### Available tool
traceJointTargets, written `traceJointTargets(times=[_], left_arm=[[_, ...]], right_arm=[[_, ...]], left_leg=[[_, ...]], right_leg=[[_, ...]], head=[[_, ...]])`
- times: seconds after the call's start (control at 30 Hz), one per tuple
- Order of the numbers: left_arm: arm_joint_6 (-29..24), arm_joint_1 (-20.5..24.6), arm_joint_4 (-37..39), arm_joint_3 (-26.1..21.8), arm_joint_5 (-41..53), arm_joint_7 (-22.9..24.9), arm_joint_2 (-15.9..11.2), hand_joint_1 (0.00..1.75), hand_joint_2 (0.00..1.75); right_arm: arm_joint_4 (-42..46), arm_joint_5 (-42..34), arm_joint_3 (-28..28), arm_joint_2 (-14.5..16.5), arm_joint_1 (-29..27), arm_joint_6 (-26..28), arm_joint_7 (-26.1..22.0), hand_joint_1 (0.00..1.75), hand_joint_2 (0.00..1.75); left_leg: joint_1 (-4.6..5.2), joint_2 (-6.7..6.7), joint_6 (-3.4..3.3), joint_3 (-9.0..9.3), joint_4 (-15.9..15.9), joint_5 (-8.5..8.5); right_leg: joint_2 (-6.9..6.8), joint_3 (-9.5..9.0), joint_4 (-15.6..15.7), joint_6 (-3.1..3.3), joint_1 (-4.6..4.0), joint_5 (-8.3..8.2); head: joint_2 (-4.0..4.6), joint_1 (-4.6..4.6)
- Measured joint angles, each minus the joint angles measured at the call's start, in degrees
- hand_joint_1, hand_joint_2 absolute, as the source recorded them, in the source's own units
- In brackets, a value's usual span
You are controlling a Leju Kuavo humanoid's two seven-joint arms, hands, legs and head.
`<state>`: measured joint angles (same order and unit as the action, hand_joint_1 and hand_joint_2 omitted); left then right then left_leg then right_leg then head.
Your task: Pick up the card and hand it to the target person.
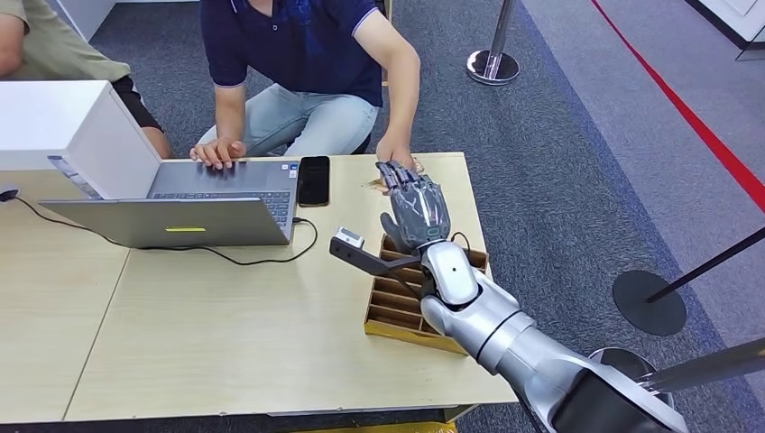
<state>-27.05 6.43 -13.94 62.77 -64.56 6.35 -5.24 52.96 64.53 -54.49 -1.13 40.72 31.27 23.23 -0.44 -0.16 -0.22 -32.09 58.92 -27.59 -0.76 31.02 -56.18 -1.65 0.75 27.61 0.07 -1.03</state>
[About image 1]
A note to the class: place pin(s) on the black plug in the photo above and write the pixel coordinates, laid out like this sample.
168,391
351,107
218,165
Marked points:
8,195

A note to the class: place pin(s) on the person's left hand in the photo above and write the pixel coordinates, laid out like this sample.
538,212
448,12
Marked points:
394,149

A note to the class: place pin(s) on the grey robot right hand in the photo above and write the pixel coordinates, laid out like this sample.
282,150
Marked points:
418,209

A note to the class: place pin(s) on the person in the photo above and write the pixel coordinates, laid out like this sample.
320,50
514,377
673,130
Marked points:
60,54
299,54

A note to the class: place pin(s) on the white box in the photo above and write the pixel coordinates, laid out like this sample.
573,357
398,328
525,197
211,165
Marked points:
66,125

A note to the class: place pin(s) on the grey laptop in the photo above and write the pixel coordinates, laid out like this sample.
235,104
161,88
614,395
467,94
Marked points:
197,215

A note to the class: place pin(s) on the chrome stanchion with round base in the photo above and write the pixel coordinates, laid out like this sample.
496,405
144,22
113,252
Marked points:
493,63
705,361

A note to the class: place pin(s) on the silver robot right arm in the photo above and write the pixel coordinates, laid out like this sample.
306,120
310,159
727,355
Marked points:
508,334

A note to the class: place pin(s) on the black smartphone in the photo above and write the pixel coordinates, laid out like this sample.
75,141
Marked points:
314,181

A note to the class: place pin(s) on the pale wrist camera on bracket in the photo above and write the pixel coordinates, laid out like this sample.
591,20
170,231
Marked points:
358,251

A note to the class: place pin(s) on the yellow sticker on laptop lid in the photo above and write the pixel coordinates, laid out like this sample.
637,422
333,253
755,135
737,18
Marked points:
185,229

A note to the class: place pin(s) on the wooden slotted card holder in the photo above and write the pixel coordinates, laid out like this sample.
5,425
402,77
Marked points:
394,311

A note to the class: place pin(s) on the white furniture with dark trim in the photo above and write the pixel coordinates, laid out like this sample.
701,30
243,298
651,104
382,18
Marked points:
741,24

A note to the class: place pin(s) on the yellow floor tape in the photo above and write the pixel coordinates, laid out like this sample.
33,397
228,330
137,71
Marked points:
382,428

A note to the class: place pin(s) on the person's right hand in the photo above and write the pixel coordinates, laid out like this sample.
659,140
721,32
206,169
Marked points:
218,152

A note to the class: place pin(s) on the black stanchion with flat base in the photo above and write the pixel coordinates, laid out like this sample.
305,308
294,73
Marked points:
648,302

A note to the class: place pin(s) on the person's left forearm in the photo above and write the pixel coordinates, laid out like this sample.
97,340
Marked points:
403,95

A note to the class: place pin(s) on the person's right forearm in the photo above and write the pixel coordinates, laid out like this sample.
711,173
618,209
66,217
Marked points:
229,113

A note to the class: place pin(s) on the red floor tape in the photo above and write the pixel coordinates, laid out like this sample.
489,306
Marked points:
693,119

